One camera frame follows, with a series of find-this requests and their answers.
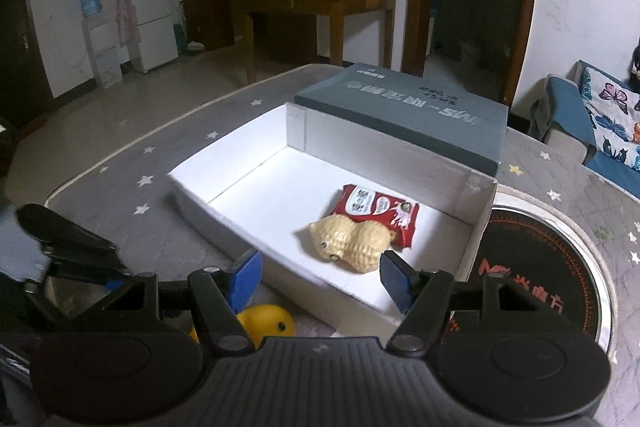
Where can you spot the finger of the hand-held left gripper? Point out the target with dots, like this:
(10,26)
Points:
(82,271)
(65,231)

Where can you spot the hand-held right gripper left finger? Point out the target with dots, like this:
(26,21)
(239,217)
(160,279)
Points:
(247,275)

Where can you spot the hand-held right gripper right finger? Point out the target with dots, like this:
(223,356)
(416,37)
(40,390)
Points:
(394,283)

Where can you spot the yellow rubber duck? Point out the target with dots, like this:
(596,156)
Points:
(266,319)

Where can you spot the white cardboard box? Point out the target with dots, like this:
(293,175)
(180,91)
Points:
(250,167)

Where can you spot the grey star-printed desktop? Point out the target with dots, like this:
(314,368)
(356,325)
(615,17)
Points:
(150,157)

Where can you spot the beige peanut toy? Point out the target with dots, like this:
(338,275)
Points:
(350,243)

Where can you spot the red snack packet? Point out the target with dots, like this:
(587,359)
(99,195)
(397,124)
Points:
(370,206)

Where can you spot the black round induction cooker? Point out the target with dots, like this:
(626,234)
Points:
(542,264)

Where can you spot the grey box lid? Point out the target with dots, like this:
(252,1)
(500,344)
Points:
(400,117)

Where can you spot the white water dispenser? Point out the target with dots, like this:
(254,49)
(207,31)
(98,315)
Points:
(102,52)

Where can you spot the dark wooden door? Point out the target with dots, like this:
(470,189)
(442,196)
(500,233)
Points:
(17,52)

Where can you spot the pink towel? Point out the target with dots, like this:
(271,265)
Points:
(124,19)

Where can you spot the blue water bottle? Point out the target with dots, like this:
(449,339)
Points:
(91,1)

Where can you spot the blue sofa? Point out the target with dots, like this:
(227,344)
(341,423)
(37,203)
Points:
(560,117)

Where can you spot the white refrigerator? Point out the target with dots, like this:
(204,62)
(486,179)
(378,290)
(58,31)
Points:
(150,12)

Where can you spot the butterfly print pillow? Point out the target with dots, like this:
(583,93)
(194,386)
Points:
(612,117)

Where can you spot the brown wooden table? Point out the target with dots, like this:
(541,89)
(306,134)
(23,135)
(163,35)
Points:
(320,2)

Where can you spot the brown wooden door frame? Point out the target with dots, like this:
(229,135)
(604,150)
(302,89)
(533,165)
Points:
(417,7)

